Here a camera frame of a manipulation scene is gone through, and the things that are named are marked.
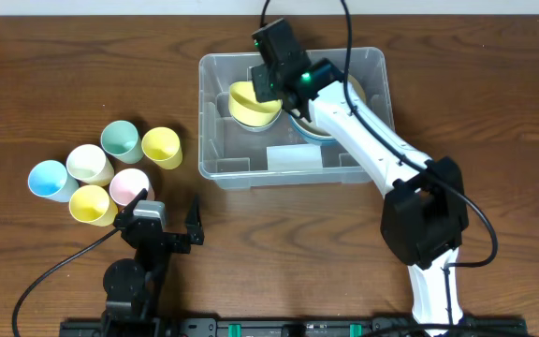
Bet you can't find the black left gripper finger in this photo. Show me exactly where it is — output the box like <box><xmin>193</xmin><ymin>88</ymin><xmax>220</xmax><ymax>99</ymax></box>
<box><xmin>184</xmin><ymin>196</ymin><xmax>205</xmax><ymax>245</ymax></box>
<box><xmin>116</xmin><ymin>188</ymin><xmax>149</xmax><ymax>220</ymax></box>

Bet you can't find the small yellow bowl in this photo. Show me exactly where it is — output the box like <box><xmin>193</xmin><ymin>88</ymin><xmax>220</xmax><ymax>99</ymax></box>
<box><xmin>228</xmin><ymin>81</ymin><xmax>282</xmax><ymax>127</ymax></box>

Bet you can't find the clear plastic storage container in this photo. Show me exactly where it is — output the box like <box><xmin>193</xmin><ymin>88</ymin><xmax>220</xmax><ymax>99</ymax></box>
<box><xmin>198</xmin><ymin>52</ymin><xmax>371</xmax><ymax>190</ymax></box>

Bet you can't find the small grey bowl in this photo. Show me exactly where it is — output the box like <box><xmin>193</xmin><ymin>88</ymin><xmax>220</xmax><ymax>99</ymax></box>
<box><xmin>233</xmin><ymin>112</ymin><xmax>282</xmax><ymax>133</ymax></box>

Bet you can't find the yellow cup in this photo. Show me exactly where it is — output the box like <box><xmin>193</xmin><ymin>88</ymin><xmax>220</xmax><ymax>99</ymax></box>
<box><xmin>68</xmin><ymin>185</ymin><xmax>118</xmax><ymax>227</ymax></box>
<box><xmin>141</xmin><ymin>127</ymin><xmax>182</xmax><ymax>169</ymax></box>

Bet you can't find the yellow cup upper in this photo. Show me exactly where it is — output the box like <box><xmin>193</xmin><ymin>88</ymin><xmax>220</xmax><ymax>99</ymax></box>
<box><xmin>141</xmin><ymin>127</ymin><xmax>182</xmax><ymax>169</ymax></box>

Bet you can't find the dark blue bowl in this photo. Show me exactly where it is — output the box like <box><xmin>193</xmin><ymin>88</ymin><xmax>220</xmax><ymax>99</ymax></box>
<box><xmin>289</xmin><ymin>116</ymin><xmax>338</xmax><ymax>146</ymax></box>

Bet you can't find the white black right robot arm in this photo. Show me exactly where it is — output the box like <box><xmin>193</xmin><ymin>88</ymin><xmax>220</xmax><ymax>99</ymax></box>
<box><xmin>252</xmin><ymin>19</ymin><xmax>468</xmax><ymax>336</ymax></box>

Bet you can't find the pink cup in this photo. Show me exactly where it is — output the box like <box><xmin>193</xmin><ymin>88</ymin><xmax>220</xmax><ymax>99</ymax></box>
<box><xmin>109</xmin><ymin>168</ymin><xmax>155</xmax><ymax>206</ymax></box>

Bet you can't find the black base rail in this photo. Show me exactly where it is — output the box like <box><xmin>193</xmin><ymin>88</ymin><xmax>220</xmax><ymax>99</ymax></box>
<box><xmin>58</xmin><ymin>316</ymin><xmax>529</xmax><ymax>337</ymax></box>

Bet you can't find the blue cup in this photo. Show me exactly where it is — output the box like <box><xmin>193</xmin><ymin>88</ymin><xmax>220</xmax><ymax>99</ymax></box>
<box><xmin>27</xmin><ymin>160</ymin><xmax>80</xmax><ymax>202</ymax></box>

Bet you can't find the cream cup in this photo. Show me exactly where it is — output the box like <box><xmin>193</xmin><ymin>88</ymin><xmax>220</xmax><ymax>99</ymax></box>
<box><xmin>66</xmin><ymin>144</ymin><xmax>114</xmax><ymax>186</ymax></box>

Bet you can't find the green cup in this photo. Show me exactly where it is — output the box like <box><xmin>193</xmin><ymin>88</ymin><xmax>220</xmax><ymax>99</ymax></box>
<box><xmin>100</xmin><ymin>120</ymin><xmax>144</xmax><ymax>164</ymax></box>

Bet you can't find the yellow cup lower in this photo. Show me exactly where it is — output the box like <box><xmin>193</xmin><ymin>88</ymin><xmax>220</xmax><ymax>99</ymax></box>
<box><xmin>68</xmin><ymin>185</ymin><xmax>118</xmax><ymax>227</ymax></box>

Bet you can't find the large cream bowl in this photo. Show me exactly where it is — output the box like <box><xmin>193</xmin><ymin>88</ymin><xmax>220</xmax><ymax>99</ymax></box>
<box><xmin>290</xmin><ymin>74</ymin><xmax>368</xmax><ymax>139</ymax></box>

